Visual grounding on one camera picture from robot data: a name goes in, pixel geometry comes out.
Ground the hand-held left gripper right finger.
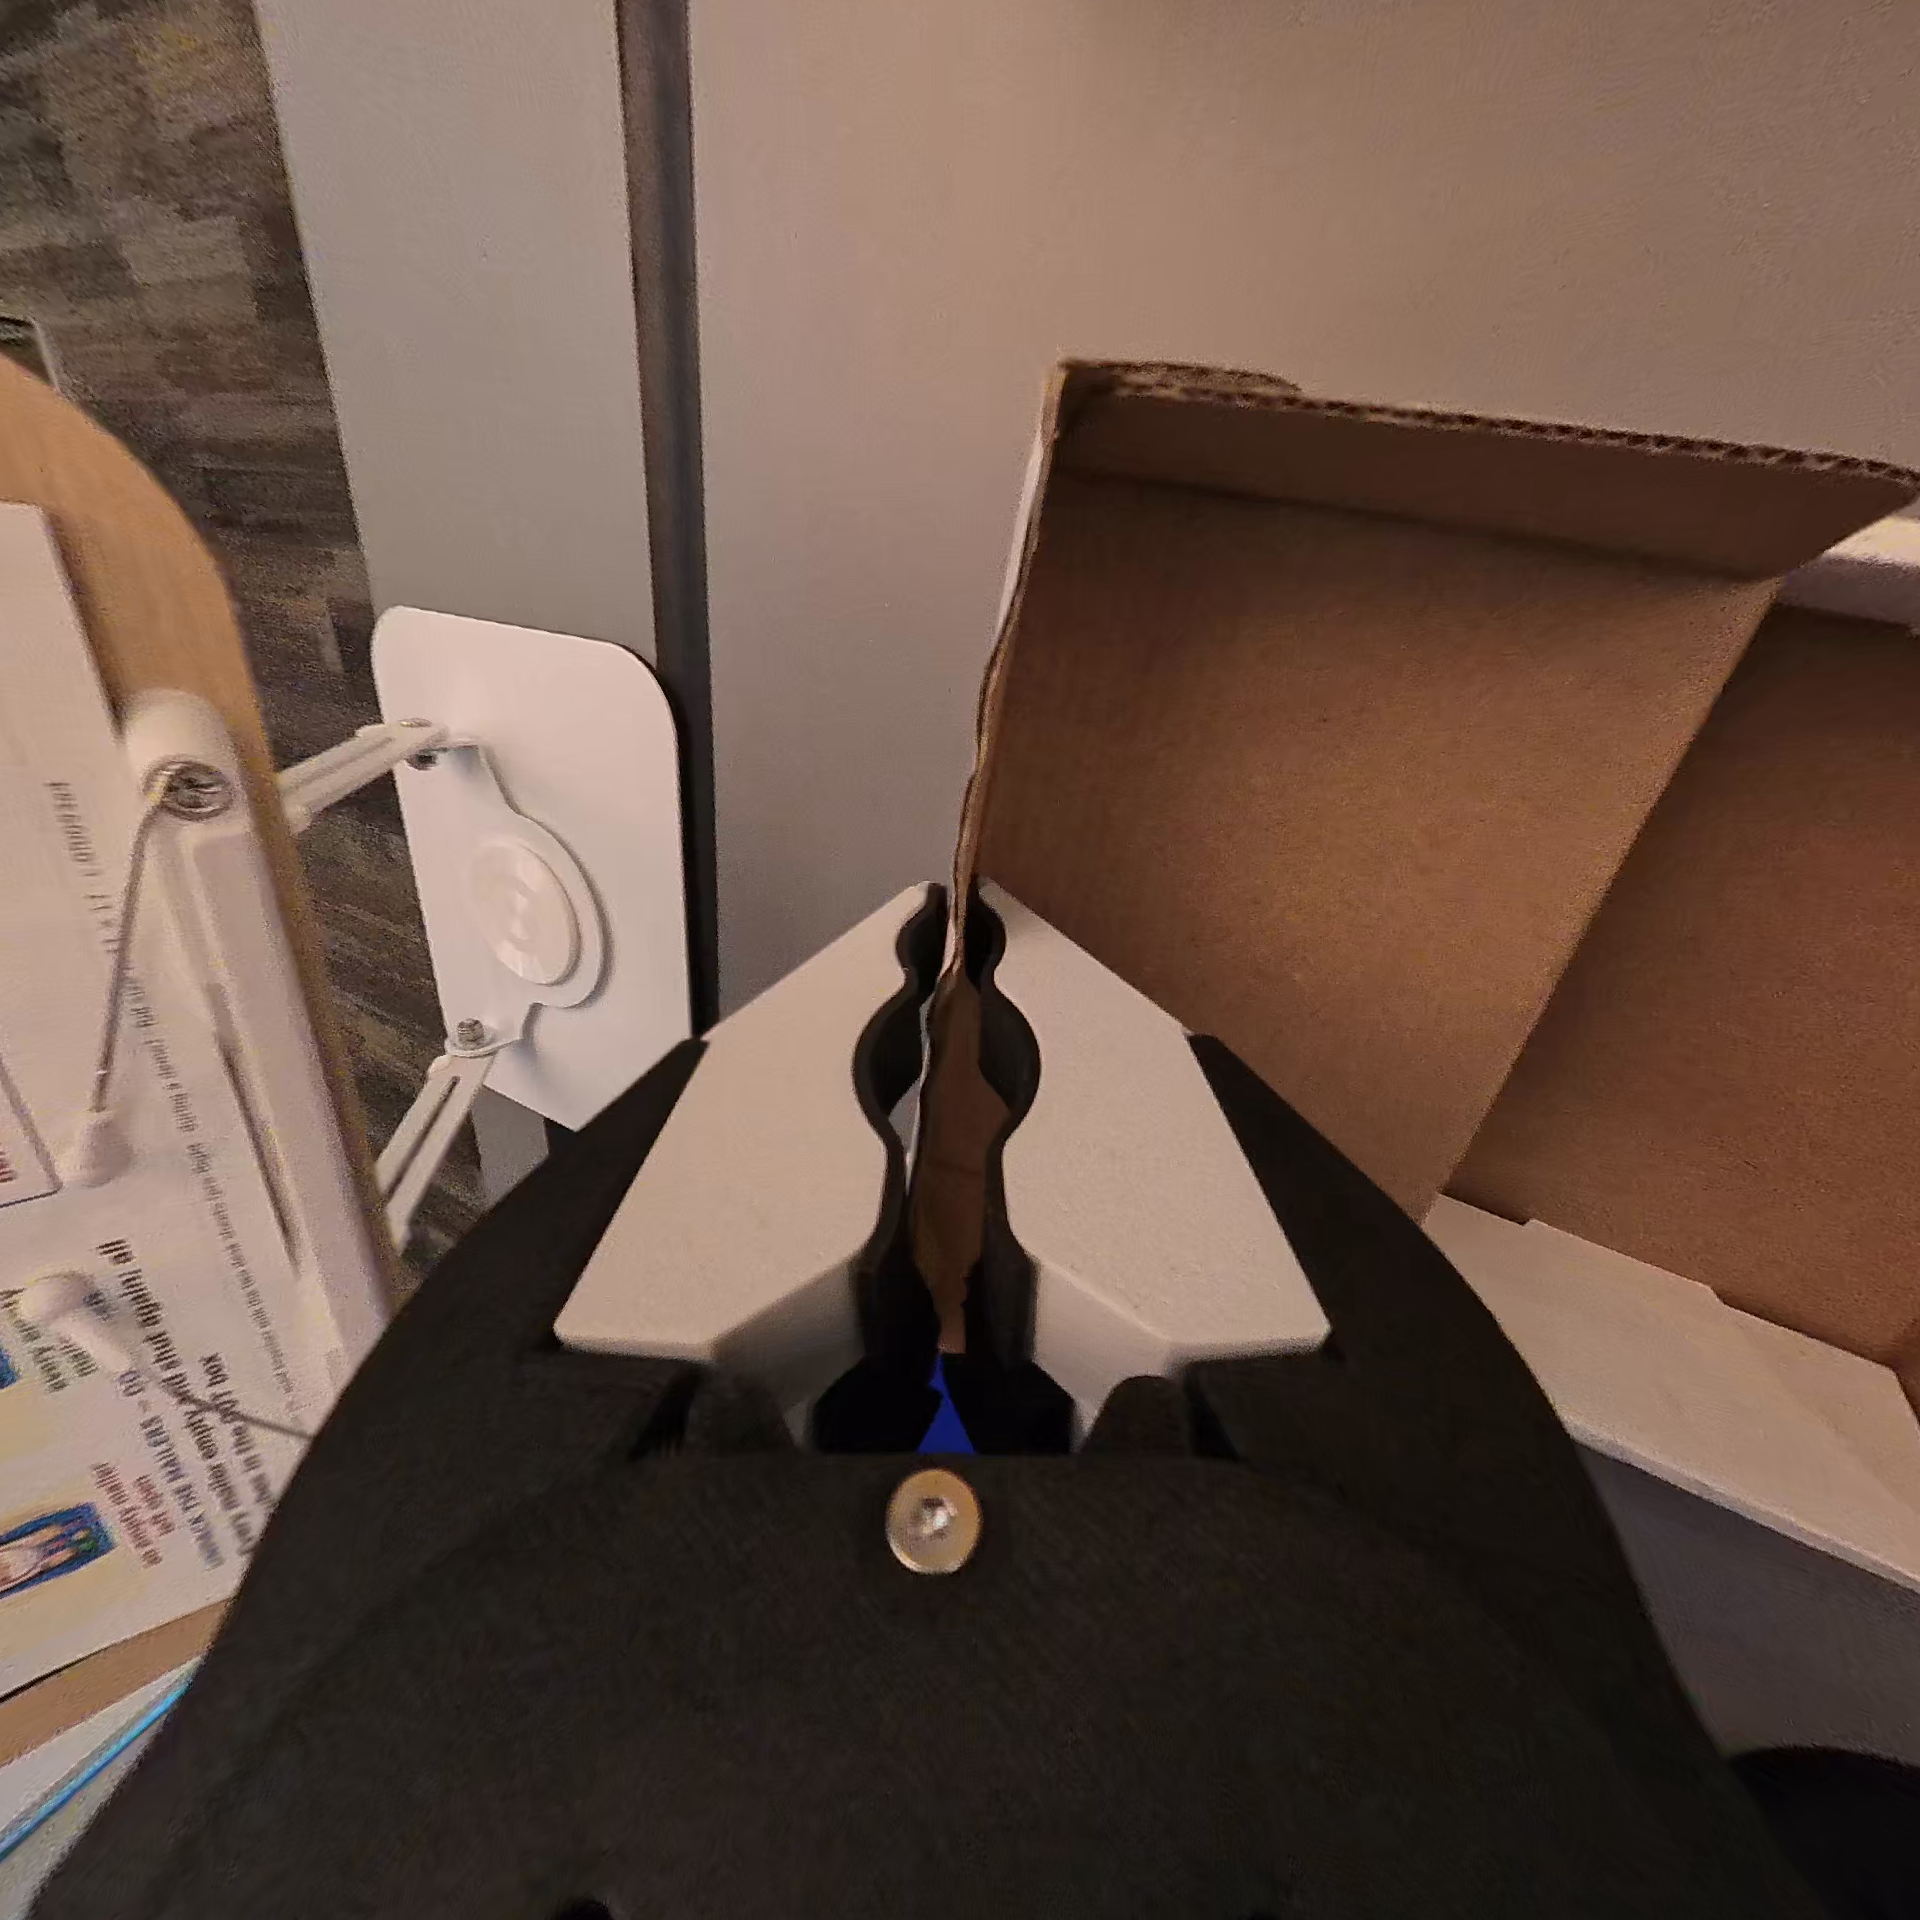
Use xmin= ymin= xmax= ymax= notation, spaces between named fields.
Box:
xmin=967 ymin=882 xmax=1332 ymax=1439

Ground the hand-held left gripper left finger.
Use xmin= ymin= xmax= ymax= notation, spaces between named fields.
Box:
xmin=555 ymin=882 xmax=951 ymax=1427

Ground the white cardboard box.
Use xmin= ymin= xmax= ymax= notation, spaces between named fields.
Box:
xmin=913 ymin=356 xmax=1920 ymax=1593

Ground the printed sign on wooden board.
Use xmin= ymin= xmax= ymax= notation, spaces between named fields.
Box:
xmin=0 ymin=352 xmax=407 ymax=1766

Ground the black rounded pad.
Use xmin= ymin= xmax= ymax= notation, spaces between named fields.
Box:
xmin=1727 ymin=1745 xmax=1920 ymax=1920

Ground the light blue flat object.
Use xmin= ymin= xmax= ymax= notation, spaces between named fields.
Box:
xmin=0 ymin=1672 xmax=196 ymax=1920

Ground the white wire display stand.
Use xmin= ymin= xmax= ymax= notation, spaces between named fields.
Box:
xmin=54 ymin=608 xmax=692 ymax=1249

